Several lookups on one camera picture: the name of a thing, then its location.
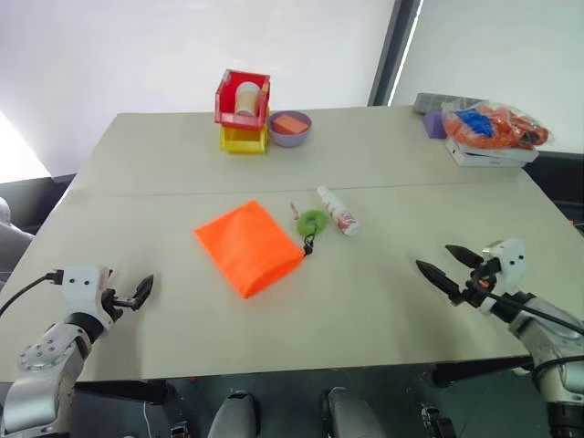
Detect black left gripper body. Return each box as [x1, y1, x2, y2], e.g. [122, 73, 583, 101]
[103, 289, 139, 323]

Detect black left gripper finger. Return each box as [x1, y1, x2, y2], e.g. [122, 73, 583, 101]
[131, 274, 156, 311]

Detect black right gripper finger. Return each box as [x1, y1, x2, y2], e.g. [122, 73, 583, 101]
[415, 259, 464, 300]
[444, 245, 485, 268]

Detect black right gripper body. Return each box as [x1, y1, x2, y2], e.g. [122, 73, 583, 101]
[449, 255, 501, 310]

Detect clear bag of orange items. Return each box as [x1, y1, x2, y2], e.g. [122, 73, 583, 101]
[441, 101, 554, 151]

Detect white flat box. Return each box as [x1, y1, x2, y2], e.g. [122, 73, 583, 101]
[444, 136, 540, 168]

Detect grey chair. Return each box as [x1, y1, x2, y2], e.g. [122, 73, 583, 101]
[0, 195, 37, 276]

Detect white printed bottle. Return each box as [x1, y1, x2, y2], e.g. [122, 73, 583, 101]
[316, 185, 362, 238]

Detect purple block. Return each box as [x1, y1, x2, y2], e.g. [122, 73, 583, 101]
[422, 110, 449, 141]

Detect dark rounded grey shape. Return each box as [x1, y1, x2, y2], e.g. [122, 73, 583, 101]
[322, 386, 385, 438]
[208, 391, 259, 438]

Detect yellow plastic bin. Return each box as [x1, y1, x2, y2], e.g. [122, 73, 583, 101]
[220, 109, 272, 157]

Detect red plastic bin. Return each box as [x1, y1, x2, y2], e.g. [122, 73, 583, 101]
[214, 68, 273, 130]

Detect purple bowl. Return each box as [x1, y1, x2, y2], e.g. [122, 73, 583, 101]
[266, 109, 314, 149]

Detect orange block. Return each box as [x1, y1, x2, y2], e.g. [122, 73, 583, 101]
[274, 115, 308, 135]

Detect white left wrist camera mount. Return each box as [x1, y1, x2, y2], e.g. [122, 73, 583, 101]
[61, 266, 115, 329]

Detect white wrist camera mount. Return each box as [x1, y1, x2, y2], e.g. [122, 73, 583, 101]
[61, 266, 115, 329]
[481, 238, 527, 317]

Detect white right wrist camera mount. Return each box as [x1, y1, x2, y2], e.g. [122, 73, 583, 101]
[481, 238, 527, 317]

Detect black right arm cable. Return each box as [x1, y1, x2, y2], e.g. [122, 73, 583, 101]
[482, 291, 584, 337]

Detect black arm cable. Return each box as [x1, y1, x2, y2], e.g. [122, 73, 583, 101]
[482, 291, 584, 337]
[0, 270, 66, 317]

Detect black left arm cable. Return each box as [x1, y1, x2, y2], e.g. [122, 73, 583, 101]
[0, 270, 66, 317]

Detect orange fabric pouch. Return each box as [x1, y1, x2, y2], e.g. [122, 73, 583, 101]
[193, 199, 318, 301]

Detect green fuzzy hair ring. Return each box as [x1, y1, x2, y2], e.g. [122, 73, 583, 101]
[295, 208, 329, 238]

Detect dark window frame post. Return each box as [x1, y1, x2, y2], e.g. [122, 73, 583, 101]
[366, 0, 422, 109]

